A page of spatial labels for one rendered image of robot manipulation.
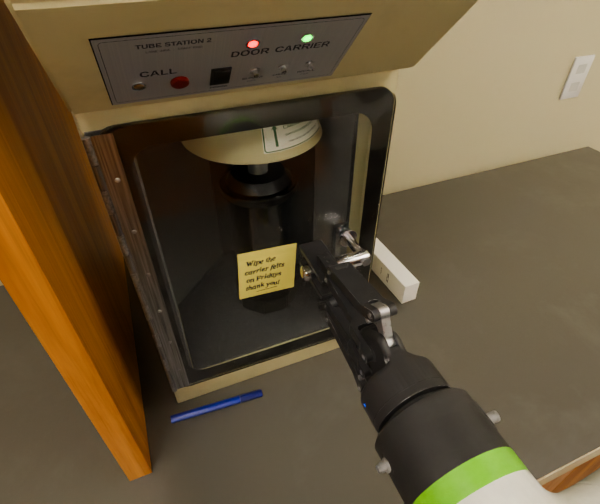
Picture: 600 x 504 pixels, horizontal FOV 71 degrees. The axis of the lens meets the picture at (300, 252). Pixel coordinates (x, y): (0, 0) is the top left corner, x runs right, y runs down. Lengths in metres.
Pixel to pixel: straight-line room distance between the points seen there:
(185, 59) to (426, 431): 0.32
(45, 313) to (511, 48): 1.13
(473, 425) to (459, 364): 0.43
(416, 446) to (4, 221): 0.34
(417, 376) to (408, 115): 0.82
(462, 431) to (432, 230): 0.74
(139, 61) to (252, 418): 0.52
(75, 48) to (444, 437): 0.36
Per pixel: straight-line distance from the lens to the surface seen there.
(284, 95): 0.44
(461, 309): 0.87
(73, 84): 0.35
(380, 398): 0.38
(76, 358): 0.46
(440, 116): 1.17
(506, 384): 0.79
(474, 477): 0.34
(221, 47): 0.33
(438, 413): 0.35
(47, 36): 0.30
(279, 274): 0.55
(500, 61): 1.24
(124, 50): 0.32
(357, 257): 0.51
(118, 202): 0.44
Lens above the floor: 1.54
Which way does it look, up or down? 40 degrees down
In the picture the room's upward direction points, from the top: straight up
